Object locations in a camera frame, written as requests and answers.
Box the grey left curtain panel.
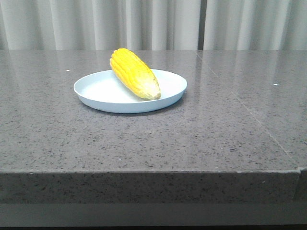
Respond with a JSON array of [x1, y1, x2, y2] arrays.
[[0, 0, 206, 50]]

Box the light blue round plate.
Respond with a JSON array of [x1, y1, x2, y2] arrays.
[[74, 69, 187, 114]]

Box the grey right curtain panel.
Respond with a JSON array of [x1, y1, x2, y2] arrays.
[[203, 0, 307, 50]]

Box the grey curtain panel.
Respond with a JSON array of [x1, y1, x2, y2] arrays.
[[203, 0, 307, 50], [0, 0, 206, 50]]

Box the yellow corn cob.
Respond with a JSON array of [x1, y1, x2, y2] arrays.
[[110, 48, 161, 100]]

